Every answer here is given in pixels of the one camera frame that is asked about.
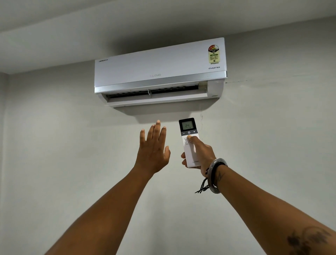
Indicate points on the person's right hand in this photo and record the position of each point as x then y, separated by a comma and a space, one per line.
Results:
203, 155

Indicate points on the person's left hand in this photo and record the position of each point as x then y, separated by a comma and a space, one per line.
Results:
152, 155

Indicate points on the person's right thumb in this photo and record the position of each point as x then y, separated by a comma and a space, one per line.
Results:
195, 144

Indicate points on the person's left middle finger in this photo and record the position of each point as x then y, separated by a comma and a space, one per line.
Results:
156, 134

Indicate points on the person's left thumb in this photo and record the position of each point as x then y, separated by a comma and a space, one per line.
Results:
167, 154

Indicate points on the person's left little finger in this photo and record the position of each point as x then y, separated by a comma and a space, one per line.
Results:
142, 139

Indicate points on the white air conditioner remote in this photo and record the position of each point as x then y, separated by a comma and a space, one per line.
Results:
189, 152

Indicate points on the person's left forearm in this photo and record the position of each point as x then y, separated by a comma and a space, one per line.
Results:
105, 210

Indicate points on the person's right forearm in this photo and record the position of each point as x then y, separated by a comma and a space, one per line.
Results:
270, 212

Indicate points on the black thread wristband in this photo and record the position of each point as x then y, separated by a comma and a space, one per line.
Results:
210, 176

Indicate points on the silver metal bangle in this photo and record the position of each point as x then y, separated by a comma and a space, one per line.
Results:
214, 176

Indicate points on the energy rating sticker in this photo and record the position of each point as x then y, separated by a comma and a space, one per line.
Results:
214, 54

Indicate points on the white wall air conditioner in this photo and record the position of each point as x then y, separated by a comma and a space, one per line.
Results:
157, 68

